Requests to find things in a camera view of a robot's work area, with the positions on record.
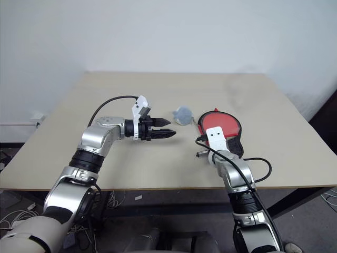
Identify beige robot torso shell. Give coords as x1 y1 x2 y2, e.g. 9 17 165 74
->
0 215 70 253

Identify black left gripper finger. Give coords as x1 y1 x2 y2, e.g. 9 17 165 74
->
151 128 177 140
151 118 172 128

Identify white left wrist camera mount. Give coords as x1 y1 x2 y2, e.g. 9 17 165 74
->
130 94 153 142

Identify black metal table frame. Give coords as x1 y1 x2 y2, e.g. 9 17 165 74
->
0 184 337 220

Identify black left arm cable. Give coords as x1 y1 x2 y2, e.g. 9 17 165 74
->
87 95 139 128

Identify thin white cables under table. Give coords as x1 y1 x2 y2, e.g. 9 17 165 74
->
106 189 126 210

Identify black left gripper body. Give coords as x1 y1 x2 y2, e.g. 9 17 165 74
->
137 115 158 142

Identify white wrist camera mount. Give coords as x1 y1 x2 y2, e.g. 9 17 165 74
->
130 94 153 142
205 126 229 153

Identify white wall cable duct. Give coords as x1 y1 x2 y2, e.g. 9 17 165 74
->
0 112 47 129

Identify grey round pouch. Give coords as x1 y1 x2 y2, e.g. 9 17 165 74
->
172 105 195 125

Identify white floor cable bundle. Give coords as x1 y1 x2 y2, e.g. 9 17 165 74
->
0 203 36 232

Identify black paddle case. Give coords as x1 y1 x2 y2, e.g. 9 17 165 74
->
193 110 245 157

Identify grey shoe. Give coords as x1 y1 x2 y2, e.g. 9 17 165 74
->
283 242 304 253

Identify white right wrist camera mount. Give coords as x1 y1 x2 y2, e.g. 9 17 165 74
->
205 126 229 153

